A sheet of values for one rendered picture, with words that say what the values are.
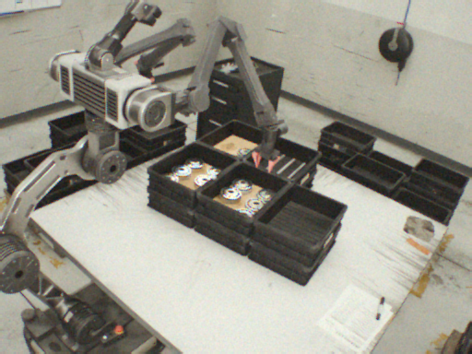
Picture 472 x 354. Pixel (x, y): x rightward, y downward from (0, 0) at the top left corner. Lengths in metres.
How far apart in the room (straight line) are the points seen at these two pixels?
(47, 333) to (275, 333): 1.12
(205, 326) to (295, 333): 0.35
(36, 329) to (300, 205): 1.42
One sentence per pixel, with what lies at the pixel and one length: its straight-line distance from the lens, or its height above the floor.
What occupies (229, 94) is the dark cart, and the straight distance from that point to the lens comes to 3.61.
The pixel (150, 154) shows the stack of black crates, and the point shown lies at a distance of 3.15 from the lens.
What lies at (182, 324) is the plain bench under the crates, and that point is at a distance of 1.71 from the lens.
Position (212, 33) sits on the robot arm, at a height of 1.64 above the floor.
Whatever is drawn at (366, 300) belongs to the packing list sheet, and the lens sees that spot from 1.97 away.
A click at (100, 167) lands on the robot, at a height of 1.16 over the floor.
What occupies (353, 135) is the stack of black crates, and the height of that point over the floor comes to 0.53.
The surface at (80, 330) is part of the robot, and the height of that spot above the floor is 0.39.
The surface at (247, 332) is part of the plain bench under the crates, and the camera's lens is 1.71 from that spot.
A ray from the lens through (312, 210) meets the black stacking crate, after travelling 2.15.
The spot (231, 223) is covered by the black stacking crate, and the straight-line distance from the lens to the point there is 1.92.
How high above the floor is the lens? 2.04
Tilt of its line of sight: 32 degrees down
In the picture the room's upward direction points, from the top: 8 degrees clockwise
